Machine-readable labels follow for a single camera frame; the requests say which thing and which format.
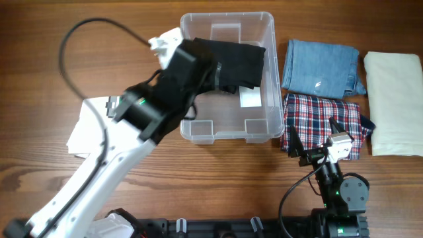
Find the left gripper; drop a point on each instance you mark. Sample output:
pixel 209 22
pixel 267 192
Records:
pixel 207 81

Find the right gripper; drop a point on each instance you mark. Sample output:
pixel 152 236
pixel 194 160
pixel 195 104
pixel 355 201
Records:
pixel 297 149

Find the red plaid shirt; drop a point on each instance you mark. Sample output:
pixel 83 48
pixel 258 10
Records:
pixel 310 116

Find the black garment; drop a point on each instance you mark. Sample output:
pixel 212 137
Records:
pixel 238 65

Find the blue denim jeans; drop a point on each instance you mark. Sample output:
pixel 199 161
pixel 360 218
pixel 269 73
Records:
pixel 323 70

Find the cream cloth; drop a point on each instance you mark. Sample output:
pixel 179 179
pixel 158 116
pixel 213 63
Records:
pixel 394 87

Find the white printed t-shirt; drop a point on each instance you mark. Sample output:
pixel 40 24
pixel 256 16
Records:
pixel 87 132

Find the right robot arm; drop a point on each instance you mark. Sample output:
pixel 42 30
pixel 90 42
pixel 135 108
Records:
pixel 344 196

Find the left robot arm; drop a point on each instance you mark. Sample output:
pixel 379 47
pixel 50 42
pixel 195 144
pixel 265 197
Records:
pixel 144 116

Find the clear plastic storage bin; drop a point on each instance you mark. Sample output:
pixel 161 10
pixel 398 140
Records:
pixel 220 115

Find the white label in bin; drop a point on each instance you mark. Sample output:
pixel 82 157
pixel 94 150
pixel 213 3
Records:
pixel 250 97

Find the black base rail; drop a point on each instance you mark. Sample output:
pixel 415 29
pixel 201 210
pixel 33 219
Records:
pixel 255 227

